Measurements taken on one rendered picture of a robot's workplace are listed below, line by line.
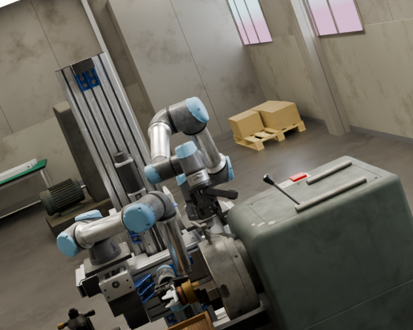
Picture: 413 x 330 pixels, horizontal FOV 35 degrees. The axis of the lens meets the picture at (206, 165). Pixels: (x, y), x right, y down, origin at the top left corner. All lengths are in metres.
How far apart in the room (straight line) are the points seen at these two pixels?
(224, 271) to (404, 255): 0.65
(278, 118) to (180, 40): 2.72
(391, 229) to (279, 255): 0.42
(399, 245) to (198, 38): 9.07
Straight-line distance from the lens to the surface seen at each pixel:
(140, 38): 11.15
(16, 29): 12.01
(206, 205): 2.29
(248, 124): 9.70
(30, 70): 11.98
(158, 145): 2.55
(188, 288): 2.53
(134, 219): 2.66
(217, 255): 2.44
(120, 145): 3.17
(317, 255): 2.40
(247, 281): 2.42
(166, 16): 11.23
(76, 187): 9.05
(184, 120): 2.73
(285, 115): 9.32
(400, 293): 2.57
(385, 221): 2.46
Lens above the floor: 2.03
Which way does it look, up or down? 12 degrees down
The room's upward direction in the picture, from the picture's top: 22 degrees counter-clockwise
